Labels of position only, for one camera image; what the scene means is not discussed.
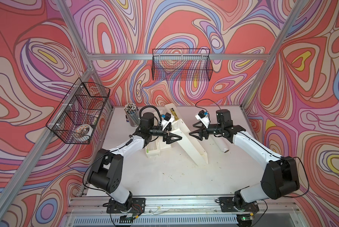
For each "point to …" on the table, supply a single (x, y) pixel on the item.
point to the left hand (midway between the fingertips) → (180, 134)
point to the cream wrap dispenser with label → (156, 145)
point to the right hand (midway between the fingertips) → (193, 132)
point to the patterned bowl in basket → (84, 129)
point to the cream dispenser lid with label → (171, 109)
